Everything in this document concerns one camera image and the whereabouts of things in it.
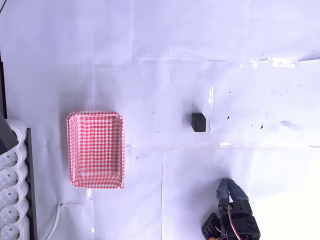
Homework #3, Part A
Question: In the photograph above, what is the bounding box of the small black box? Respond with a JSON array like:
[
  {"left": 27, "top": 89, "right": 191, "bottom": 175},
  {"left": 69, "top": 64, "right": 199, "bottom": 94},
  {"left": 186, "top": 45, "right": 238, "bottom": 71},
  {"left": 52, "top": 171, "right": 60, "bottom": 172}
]
[{"left": 191, "top": 112, "right": 207, "bottom": 133}]

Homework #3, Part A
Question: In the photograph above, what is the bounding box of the pink checkered plastic tray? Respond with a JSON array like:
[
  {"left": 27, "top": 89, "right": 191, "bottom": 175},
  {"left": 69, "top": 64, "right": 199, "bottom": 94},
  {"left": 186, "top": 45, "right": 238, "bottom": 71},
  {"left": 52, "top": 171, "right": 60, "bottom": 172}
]
[{"left": 66, "top": 111, "right": 125, "bottom": 190}]

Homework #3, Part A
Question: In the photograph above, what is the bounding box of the black shelf ledge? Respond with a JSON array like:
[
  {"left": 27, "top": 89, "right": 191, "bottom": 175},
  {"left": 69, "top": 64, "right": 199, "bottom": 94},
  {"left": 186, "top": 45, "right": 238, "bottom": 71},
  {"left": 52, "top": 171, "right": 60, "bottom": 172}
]
[{"left": 25, "top": 127, "right": 39, "bottom": 240}]

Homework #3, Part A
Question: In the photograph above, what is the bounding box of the white power strip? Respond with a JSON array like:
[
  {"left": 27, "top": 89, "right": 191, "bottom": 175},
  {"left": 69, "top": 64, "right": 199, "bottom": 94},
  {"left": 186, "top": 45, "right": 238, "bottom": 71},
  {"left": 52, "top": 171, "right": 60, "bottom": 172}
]
[{"left": 0, "top": 119, "right": 30, "bottom": 240}]

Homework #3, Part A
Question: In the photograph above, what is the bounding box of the dark grey box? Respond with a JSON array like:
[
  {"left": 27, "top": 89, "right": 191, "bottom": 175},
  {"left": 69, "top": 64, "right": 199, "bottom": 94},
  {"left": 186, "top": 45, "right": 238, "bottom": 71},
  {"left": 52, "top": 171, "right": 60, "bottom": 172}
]
[{"left": 0, "top": 111, "right": 20, "bottom": 156}]

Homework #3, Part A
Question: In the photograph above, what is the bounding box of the white power cable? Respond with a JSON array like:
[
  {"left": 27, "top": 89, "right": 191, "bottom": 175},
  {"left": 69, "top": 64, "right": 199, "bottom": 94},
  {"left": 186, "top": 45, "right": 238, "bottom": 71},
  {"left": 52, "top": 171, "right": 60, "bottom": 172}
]
[{"left": 44, "top": 202, "right": 65, "bottom": 240}]

